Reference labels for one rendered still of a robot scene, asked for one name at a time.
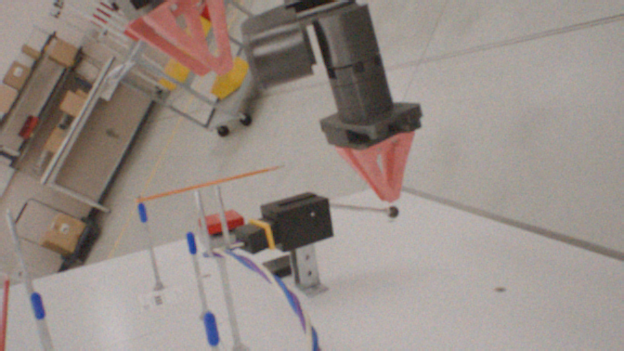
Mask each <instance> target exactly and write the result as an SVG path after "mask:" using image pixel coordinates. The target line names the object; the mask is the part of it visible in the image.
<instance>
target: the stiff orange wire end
mask: <svg viewBox="0 0 624 351"><path fill-rule="evenodd" d="M281 167H285V165H282V166H276V165H275V166H271V167H268V168H267V169H261V170H257V171H253V172H249V173H245V174H240V175H233V176H229V177H228V178H225V179H220V180H216V181H212V182H207V183H203V184H200V185H194V186H190V187H186V188H179V189H174V191H169V192H165V193H162V194H158V195H152V196H148V197H142V198H140V200H139V199H136V202H144V201H148V200H152V199H156V198H161V197H164V196H168V195H173V194H177V193H181V192H186V191H189V190H190V189H197V188H202V187H206V186H211V185H214V184H218V183H222V182H227V181H231V180H235V179H240V178H243V177H244V176H251V175H255V174H260V173H264V172H271V171H275V170H278V169H279V168H281Z"/></svg>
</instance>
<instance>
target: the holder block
mask: <svg viewBox="0 0 624 351"><path fill-rule="evenodd" d="M260 212H261V216H267V218H269V219H272V220H274V221H276V225H278V231H279V241H280V243H278V245H275V246H274V247H275V249H278V250H280V251H281V252H283V253H287V252H289V251H293V250H296V249H299V248H302V247H306V246H308V245H311V243H314V242H318V241H323V240H326V239H329V238H333V237H334V232H333V224H332V212H330V205H329V199H328V198H326V197H323V196H318V195H316V194H314V193H311V192H307V193H302V194H299V195H295V196H292V197H288V198H284V199H281V200H277V201H271V202H268V203H263V205H260ZM311 213H314V215H311Z"/></svg>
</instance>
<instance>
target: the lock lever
mask: <svg viewBox="0 0 624 351"><path fill-rule="evenodd" d="M329 205H330V208H333V209H341V210H351V211H360V212H370V213H380V214H386V215H390V213H391V211H390V210H389V209H388V208H384V209H378V208H368V207H359V206H349V205H341V203H333V202H329Z"/></svg>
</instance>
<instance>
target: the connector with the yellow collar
mask: <svg viewBox="0 0 624 351"><path fill-rule="evenodd" d="M257 221H260V222H263V223H267V224H269V227H270V230H271V235H272V239H273V242H274V246H275V245H278V243H280V236H279V231H278V225H276V221H274V220H272V219H269V218H267V216H262V218H259V219H257ZM233 232H234V235H235V241H238V240H241V239H242V240H241V242H243V246H241V247H240V248H239V249H241V250H243V251H244V252H246V253H249V254H258V253H260V252H262V251H264V250H266V249H268V248H270V247H269V243H268V239H267V233H266V228H265V227H260V226H257V225H255V224H252V223H248V224H245V225H243V226H241V227H236V228H234V229H233Z"/></svg>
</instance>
